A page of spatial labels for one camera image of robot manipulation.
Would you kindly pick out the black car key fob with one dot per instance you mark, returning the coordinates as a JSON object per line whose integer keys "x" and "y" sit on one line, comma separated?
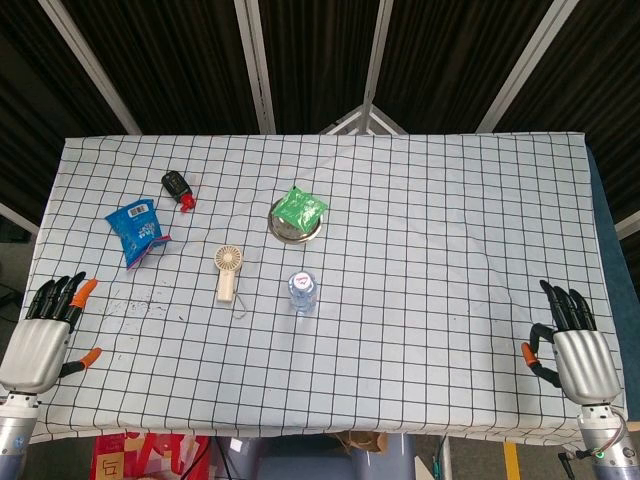
{"x": 178, "y": 189}

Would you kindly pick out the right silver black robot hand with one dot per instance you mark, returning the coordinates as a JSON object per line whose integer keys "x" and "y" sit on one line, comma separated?
{"x": 585, "y": 357}

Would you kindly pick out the white metal frame stand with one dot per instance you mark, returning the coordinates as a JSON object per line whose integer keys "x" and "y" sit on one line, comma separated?
{"x": 364, "y": 122}

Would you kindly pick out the blue snack bag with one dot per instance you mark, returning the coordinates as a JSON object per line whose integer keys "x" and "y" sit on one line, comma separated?
{"x": 136, "y": 231}

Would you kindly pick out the clear plastic water bottle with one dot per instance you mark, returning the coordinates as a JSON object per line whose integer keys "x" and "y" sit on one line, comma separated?
{"x": 302, "y": 292}

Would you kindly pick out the brown paper bag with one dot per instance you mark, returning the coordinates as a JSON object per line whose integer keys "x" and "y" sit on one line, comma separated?
{"x": 361, "y": 441}

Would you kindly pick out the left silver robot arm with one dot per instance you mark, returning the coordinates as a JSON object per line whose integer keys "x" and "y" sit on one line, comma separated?
{"x": 15, "y": 432}

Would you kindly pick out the beige handheld fan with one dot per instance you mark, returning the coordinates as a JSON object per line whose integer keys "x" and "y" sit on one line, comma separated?
{"x": 228, "y": 272}

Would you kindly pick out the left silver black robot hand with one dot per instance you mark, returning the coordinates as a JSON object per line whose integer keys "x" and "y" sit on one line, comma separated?
{"x": 35, "y": 347}

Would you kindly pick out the round metal plate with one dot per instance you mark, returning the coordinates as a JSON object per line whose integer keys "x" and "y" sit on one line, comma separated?
{"x": 295, "y": 231}

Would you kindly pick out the grey blue chair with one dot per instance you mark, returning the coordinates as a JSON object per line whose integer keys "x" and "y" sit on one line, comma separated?
{"x": 325, "y": 460}

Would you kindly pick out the white black grid tablecloth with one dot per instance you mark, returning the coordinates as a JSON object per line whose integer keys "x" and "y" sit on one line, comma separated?
{"x": 400, "y": 300}

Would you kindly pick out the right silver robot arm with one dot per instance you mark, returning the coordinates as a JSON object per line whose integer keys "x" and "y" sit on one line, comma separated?
{"x": 605, "y": 442}

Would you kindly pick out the green snack packet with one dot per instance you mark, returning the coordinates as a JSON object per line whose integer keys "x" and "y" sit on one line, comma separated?
{"x": 299, "y": 207}

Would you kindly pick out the red box under table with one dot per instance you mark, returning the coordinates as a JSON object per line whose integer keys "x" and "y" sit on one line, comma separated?
{"x": 150, "y": 457}

